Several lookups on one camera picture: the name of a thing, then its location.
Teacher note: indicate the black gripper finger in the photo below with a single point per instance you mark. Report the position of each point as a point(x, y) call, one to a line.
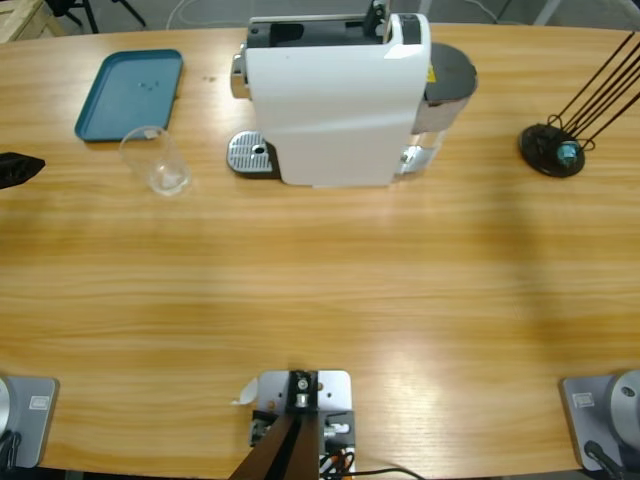
point(20, 169)

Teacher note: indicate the clear drinking glass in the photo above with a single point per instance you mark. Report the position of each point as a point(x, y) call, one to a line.
point(145, 150)

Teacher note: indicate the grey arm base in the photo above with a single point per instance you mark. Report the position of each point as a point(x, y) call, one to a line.
point(595, 415)
point(35, 420)

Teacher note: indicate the white capsule coffee machine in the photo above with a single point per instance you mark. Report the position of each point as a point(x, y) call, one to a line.
point(325, 110)

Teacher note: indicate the teal coffee capsule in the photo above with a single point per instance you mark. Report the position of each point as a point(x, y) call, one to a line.
point(568, 151)

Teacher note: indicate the teal plastic tray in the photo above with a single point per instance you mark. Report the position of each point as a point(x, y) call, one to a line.
point(130, 90)

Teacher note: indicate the light wooden crate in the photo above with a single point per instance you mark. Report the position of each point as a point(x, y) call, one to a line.
point(25, 20)

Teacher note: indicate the black stand legs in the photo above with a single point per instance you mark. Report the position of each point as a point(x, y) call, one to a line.
point(89, 15)

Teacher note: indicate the silver slotted drip tray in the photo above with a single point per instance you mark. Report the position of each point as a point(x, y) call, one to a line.
point(247, 152)

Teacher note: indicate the white tape tab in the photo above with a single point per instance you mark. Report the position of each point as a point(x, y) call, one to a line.
point(247, 392)

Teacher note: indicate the black capsule holder with rods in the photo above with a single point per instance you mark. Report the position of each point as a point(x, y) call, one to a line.
point(537, 147)

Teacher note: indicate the black aluminium profile post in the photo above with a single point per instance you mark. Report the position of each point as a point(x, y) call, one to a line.
point(280, 450)

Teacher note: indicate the grey metal mount plate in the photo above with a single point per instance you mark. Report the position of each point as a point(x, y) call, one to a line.
point(332, 395)

